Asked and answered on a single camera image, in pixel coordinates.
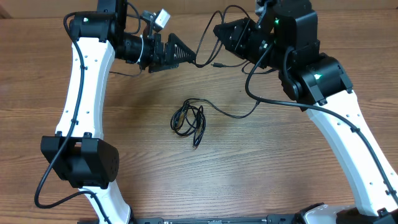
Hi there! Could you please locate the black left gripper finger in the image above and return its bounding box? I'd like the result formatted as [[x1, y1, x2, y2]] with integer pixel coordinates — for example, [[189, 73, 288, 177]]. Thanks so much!
[[165, 33, 197, 64], [148, 63, 179, 73]]

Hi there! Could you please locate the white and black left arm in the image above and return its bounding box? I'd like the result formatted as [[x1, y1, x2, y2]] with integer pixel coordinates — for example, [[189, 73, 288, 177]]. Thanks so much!
[[40, 1, 196, 223]]

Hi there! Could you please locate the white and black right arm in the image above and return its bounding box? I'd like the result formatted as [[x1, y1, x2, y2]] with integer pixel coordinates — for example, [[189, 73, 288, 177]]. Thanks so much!
[[213, 1, 397, 223]]

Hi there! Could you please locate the short black usb cable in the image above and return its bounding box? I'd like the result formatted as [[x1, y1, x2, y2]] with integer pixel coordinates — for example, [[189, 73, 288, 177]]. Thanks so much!
[[191, 4, 252, 69]]

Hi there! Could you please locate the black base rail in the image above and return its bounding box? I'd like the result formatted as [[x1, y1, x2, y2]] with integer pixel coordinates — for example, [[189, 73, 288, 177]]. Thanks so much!
[[77, 203, 398, 224]]

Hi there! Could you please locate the black cable bundle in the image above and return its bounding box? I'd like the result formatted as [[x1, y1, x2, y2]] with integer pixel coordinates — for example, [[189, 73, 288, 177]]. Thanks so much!
[[170, 98, 261, 148]]

